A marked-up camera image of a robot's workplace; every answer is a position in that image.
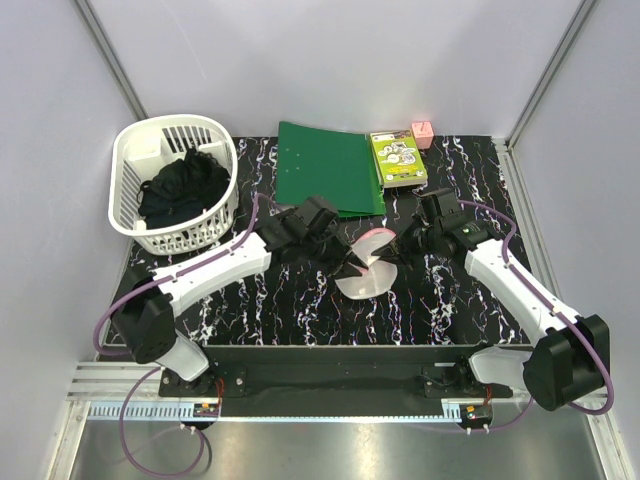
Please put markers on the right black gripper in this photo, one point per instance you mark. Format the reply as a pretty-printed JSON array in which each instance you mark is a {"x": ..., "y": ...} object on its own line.
[{"x": 394, "y": 250}]

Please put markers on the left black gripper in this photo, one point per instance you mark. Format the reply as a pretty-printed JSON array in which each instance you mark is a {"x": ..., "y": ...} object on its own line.
[{"x": 342, "y": 253}]

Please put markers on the white mesh laundry bag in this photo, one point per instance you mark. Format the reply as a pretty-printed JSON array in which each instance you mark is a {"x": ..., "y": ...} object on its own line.
[{"x": 379, "y": 276}]

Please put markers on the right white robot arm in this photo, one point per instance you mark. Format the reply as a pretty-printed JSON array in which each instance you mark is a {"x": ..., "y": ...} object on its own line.
[{"x": 569, "y": 362}]

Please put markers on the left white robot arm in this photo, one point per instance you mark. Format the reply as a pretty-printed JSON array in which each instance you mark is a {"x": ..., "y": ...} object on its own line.
[{"x": 147, "y": 303}]

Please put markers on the white plastic laundry basket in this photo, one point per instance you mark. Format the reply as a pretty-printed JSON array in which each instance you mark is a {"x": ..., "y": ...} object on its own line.
[{"x": 140, "y": 151}]

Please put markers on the black marbled table mat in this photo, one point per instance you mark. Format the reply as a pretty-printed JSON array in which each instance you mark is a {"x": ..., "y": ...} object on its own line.
[{"x": 433, "y": 303}]

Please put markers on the green book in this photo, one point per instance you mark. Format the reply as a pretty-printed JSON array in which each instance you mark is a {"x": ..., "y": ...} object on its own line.
[{"x": 397, "y": 159}]

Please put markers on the green folder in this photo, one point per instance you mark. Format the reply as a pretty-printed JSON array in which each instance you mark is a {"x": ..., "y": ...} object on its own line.
[{"x": 337, "y": 166}]

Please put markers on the pink small box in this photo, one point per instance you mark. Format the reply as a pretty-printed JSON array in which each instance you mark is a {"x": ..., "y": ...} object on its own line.
[{"x": 423, "y": 134}]

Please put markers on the black clothes in basket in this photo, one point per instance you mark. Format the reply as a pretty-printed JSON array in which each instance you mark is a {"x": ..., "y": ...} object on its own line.
[{"x": 182, "y": 190}]

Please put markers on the black mounting base plate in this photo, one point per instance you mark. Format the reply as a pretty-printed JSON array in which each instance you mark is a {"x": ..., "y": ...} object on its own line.
[{"x": 342, "y": 383}]

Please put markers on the white cable duct rail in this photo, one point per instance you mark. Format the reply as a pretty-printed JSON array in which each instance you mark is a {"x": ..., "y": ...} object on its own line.
[{"x": 155, "y": 411}]

